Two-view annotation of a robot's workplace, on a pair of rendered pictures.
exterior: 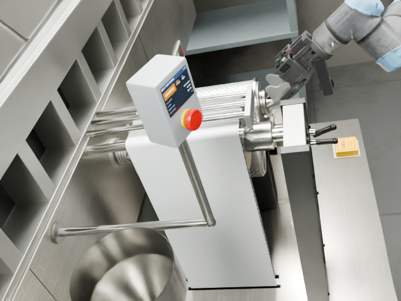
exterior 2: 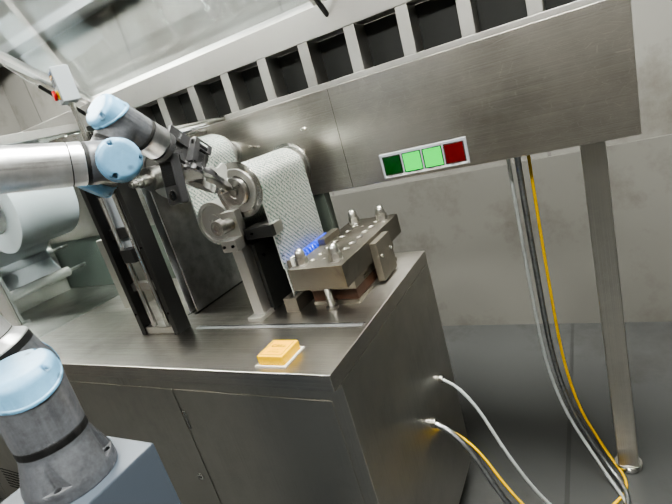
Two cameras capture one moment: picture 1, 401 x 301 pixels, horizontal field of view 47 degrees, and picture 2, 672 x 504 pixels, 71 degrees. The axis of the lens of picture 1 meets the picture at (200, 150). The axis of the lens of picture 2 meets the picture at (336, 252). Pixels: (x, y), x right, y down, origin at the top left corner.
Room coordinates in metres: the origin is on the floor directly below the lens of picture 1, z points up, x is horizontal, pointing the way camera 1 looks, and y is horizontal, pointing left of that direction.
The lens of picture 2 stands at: (1.49, -1.35, 1.38)
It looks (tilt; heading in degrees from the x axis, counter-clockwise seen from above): 16 degrees down; 103
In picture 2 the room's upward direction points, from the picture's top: 16 degrees counter-clockwise
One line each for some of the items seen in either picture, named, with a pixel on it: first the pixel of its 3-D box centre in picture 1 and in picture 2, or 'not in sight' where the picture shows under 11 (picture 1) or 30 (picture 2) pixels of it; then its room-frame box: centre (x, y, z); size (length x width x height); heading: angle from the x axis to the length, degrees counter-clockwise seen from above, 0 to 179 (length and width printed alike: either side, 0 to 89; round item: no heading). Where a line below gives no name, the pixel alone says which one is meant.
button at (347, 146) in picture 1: (345, 146); (278, 352); (1.10, -0.47, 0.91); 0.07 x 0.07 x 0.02; 71
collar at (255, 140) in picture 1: (259, 136); (155, 177); (0.78, -0.13, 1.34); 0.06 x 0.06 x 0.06; 71
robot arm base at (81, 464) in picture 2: not in sight; (61, 454); (0.79, -0.76, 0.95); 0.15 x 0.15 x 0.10
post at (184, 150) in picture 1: (195, 180); (84, 134); (0.52, 0.02, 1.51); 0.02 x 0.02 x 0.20
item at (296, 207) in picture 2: not in sight; (296, 222); (1.12, -0.10, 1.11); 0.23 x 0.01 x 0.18; 71
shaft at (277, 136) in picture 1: (286, 133); (139, 182); (0.76, -0.19, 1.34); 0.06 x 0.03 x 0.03; 71
